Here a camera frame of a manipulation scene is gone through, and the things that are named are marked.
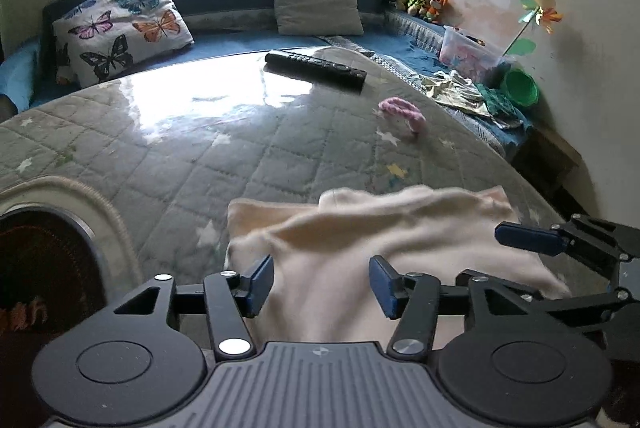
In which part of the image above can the colourful pinwheel toy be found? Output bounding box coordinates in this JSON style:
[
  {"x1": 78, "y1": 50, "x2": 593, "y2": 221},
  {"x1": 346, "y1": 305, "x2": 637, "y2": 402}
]
[{"x1": 502, "y1": 0, "x2": 563, "y2": 59}]

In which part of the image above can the green crumpled cloth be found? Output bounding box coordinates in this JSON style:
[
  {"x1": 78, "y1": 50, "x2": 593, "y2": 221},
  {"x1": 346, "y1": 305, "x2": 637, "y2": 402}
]
[{"x1": 475, "y1": 83, "x2": 523, "y2": 129}]

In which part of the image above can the round inset hot plate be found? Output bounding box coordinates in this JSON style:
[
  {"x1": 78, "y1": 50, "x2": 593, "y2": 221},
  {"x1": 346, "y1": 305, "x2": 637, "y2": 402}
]
[{"x1": 0, "y1": 175, "x2": 143, "y2": 339}]

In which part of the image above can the green plastic bowl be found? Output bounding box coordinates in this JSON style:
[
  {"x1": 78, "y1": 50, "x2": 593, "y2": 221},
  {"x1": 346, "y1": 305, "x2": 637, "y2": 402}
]
[{"x1": 502, "y1": 69, "x2": 540, "y2": 106}]

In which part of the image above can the pale yellow crumpled cloth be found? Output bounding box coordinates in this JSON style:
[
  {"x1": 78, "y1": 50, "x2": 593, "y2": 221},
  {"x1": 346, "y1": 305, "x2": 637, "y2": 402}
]
[{"x1": 420, "y1": 70, "x2": 491, "y2": 116}]

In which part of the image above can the black remote control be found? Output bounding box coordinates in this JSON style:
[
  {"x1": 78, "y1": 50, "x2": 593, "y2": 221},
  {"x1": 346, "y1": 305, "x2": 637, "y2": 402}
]
[{"x1": 264, "y1": 49, "x2": 368, "y2": 91}]

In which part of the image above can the butterfly print pillow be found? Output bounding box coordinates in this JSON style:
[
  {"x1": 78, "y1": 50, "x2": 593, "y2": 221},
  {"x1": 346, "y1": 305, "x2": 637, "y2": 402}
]
[{"x1": 51, "y1": 0, "x2": 195, "y2": 89}]

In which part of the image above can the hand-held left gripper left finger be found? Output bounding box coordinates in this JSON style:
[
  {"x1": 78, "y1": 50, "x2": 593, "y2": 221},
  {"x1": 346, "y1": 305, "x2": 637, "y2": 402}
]
[{"x1": 114, "y1": 254, "x2": 276, "y2": 363}]

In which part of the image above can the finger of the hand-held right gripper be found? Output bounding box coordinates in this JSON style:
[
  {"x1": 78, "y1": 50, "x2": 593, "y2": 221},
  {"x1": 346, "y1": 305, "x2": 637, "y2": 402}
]
[
  {"x1": 456, "y1": 270, "x2": 631, "y2": 316},
  {"x1": 495, "y1": 214, "x2": 640, "y2": 279}
]

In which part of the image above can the pink knitted hair tie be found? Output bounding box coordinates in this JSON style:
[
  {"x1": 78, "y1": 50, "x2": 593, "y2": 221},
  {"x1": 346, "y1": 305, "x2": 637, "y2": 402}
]
[{"x1": 378, "y1": 97, "x2": 426, "y2": 136}]

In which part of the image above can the clear plastic storage box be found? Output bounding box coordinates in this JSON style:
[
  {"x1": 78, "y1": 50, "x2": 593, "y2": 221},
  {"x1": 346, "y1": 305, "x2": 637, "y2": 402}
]
[{"x1": 438, "y1": 26, "x2": 506, "y2": 81}]

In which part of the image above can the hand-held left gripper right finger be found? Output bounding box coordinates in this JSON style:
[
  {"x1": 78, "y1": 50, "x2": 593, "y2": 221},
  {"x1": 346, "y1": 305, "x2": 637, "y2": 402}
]
[{"x1": 368, "y1": 255, "x2": 532, "y2": 362}]

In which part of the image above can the cream cloth garment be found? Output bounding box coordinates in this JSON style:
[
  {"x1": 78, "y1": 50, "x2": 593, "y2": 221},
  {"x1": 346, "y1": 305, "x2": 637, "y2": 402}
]
[{"x1": 224, "y1": 185, "x2": 571, "y2": 351}]

